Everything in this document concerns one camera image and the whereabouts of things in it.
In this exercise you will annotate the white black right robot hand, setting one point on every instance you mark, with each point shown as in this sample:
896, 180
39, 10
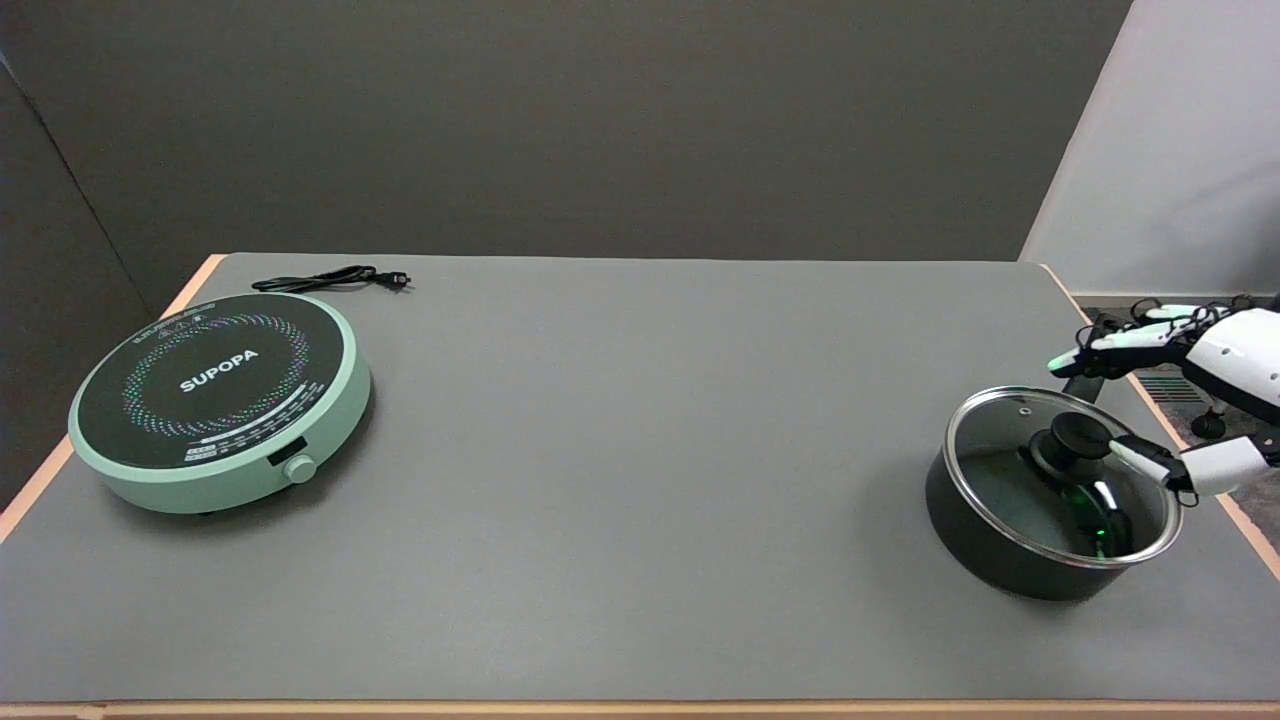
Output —
1240, 355

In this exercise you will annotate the glass pot lid black knob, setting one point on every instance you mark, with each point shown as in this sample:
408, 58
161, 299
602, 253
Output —
990, 440

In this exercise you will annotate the white stand leg black caster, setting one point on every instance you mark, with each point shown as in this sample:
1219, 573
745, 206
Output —
1208, 425

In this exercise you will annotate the metal floor vent grille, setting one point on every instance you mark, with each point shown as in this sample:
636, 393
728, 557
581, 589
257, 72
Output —
1168, 388

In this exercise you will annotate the green SUPOPA induction cooker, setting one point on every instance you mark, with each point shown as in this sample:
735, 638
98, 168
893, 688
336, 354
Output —
215, 385

